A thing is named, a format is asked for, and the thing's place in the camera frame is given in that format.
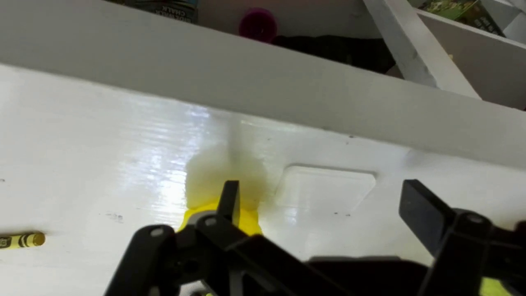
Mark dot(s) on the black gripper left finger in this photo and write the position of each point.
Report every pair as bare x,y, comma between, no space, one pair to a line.
218,263

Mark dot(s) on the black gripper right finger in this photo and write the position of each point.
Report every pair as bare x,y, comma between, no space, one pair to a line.
470,256

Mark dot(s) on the white square object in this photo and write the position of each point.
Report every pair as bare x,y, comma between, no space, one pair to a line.
328,189

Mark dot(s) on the yellow cup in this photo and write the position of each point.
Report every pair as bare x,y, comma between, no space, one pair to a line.
248,222

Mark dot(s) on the yellow crayon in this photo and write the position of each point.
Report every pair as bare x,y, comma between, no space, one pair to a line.
21,240

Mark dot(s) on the white shelf cabinet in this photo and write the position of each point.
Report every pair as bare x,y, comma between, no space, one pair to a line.
164,71

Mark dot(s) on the pink ball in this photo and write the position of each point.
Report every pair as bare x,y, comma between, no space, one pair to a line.
256,25

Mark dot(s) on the green picture box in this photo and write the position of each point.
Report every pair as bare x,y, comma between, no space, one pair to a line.
460,10

